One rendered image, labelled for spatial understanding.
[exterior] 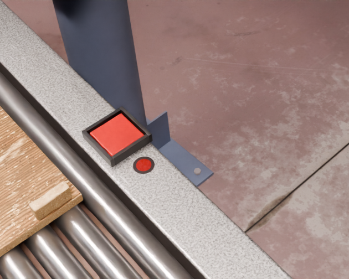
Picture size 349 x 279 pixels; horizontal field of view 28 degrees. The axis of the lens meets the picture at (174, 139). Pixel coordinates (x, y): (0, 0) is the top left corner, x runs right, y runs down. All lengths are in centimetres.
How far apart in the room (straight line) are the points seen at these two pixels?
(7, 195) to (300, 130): 140
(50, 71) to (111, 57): 52
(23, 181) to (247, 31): 167
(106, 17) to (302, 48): 107
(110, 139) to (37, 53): 25
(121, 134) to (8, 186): 18
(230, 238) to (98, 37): 81
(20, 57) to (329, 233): 113
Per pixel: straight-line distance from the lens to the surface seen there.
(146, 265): 93
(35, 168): 102
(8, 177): 102
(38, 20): 273
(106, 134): 104
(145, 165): 101
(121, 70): 172
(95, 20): 159
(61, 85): 115
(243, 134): 223
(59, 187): 95
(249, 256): 92
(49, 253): 95
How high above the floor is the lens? 172
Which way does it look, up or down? 50 degrees down
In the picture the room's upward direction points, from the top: 7 degrees counter-clockwise
